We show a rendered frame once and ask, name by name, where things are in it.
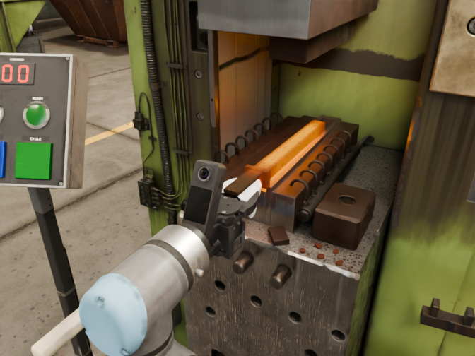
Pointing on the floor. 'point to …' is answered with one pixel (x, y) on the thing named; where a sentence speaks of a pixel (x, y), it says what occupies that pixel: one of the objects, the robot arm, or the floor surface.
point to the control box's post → (56, 258)
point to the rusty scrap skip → (95, 20)
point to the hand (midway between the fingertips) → (251, 179)
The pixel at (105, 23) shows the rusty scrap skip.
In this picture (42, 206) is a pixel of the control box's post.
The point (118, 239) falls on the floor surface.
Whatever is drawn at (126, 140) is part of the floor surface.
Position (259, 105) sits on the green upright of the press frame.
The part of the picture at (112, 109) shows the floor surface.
